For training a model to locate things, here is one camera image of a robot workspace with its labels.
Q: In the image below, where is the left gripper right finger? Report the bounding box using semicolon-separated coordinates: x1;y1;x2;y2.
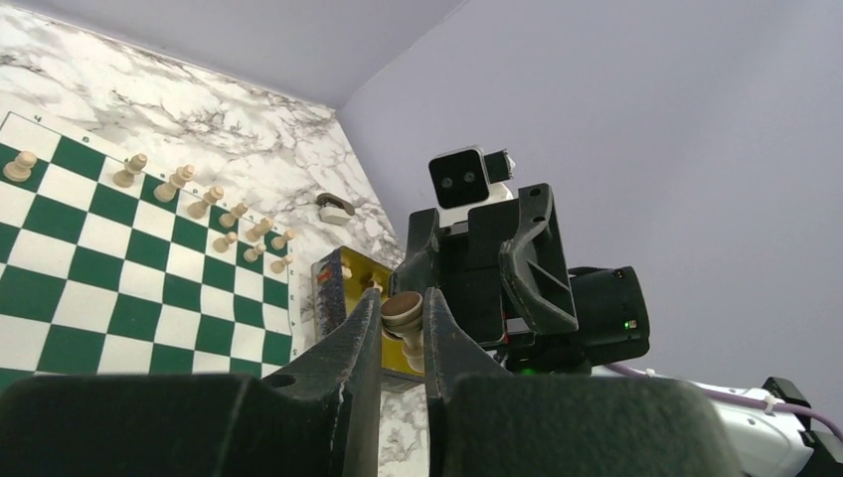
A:
422;288;742;476

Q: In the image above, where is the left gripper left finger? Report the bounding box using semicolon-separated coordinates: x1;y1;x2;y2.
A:
1;289;382;476

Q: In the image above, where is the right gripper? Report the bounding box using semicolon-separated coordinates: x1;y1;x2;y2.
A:
390;184;580;350

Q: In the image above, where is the light pawn chess piece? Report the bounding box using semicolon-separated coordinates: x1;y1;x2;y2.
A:
269;254;294;274

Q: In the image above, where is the light bishop chess piece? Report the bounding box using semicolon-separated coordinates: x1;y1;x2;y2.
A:
187;185;225;219

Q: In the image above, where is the light king chess piece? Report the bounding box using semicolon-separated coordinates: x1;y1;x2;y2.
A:
153;164;195;203

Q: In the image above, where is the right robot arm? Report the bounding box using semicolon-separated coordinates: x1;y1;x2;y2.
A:
555;183;842;419

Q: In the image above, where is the gold tin with light pieces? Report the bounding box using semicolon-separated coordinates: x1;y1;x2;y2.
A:
310;245;426;395

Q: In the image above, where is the green white chess board mat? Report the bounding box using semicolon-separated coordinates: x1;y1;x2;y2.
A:
1;104;303;387

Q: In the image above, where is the beige stapler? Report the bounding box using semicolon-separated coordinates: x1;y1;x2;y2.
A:
315;192;356;226

